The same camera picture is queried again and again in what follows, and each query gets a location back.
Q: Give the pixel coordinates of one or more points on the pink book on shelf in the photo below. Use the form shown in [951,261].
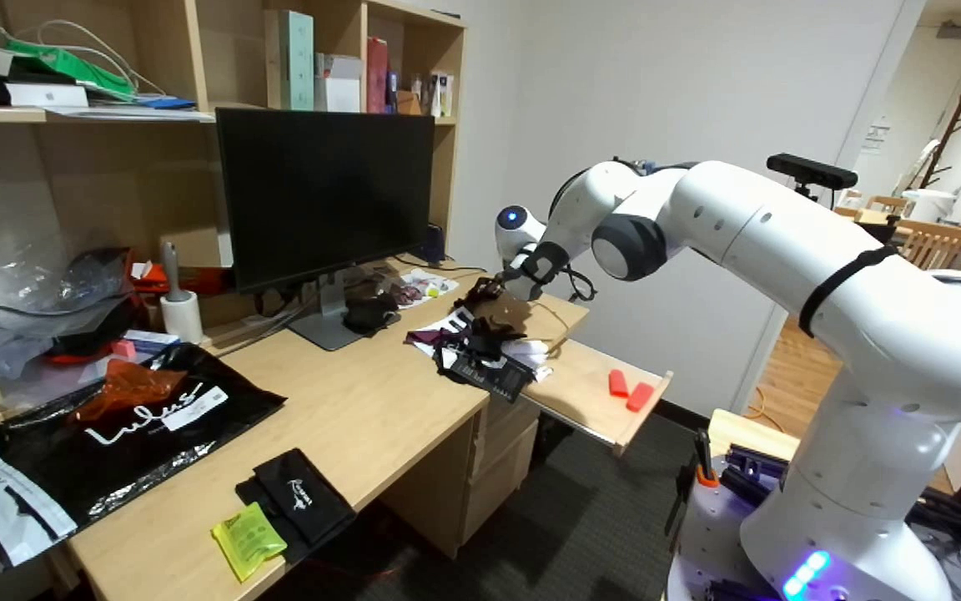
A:
[378,68]

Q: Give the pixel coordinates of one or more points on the teal book on shelf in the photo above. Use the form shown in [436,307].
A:
[298,62]

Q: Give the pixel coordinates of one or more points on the green item on shelf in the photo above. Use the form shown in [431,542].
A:
[78,64]

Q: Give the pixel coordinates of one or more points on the orange cloth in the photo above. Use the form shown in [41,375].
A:
[125,387]

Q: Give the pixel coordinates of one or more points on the dark round object on desk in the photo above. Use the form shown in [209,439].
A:
[369,302]

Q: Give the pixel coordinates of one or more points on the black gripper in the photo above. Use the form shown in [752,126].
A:
[532,273]

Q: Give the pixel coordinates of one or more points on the black camera on stand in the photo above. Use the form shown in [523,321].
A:
[813,170]

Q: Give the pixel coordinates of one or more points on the brown plush dog toy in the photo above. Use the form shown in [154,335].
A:
[500,314]

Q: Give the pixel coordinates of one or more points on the red block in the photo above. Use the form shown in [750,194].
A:
[640,395]
[614,381]

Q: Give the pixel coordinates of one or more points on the clear plastic bag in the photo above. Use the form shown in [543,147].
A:
[49,289]

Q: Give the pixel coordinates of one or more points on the black pouch with logo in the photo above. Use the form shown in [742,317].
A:
[302,504]

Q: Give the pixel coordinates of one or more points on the wooden desk drawer unit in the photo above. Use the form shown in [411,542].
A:
[461,482]

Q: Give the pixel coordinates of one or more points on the red block left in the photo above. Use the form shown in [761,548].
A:
[614,381]

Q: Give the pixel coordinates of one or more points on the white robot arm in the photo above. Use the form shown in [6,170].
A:
[840,522]

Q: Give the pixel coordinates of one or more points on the wooden shelf unit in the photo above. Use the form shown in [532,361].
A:
[149,168]

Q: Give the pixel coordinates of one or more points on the large black plastic bag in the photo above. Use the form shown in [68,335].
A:
[61,474]

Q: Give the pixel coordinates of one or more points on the red block right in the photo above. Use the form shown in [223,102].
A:
[640,395]

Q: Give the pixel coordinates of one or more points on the black computer monitor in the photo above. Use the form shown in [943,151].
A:
[312,194]

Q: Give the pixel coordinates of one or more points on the white paper roll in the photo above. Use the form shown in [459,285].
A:
[183,307]

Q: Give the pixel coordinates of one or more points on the yellow green packet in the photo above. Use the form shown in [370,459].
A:
[249,542]

